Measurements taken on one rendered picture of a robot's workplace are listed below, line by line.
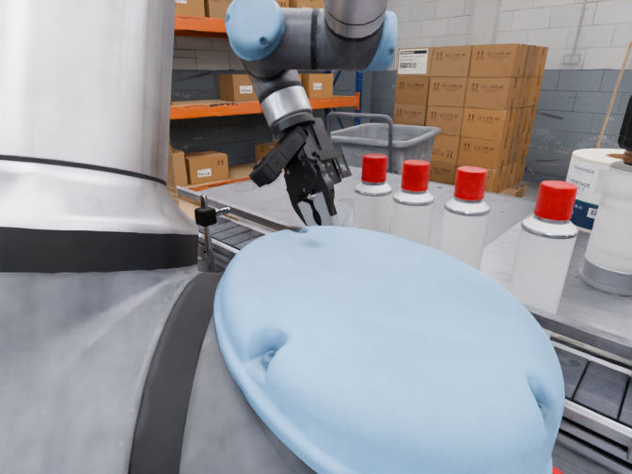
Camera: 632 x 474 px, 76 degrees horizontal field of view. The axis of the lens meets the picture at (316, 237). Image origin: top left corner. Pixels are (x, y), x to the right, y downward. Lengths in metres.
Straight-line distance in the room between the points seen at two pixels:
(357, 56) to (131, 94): 0.43
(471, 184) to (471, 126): 3.43
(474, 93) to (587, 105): 1.55
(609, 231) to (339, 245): 0.60
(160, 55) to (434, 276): 0.14
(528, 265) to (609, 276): 0.29
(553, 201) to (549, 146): 4.79
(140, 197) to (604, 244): 0.67
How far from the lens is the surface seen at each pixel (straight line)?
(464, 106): 3.96
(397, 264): 0.16
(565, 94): 5.18
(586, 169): 0.99
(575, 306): 0.69
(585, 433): 0.52
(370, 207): 0.54
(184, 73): 4.80
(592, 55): 5.13
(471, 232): 0.50
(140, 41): 0.18
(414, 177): 0.51
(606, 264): 0.74
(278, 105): 0.65
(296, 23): 0.58
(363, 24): 0.53
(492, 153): 3.87
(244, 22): 0.57
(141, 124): 0.17
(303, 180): 0.64
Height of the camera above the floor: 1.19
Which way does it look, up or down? 22 degrees down
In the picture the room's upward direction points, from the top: straight up
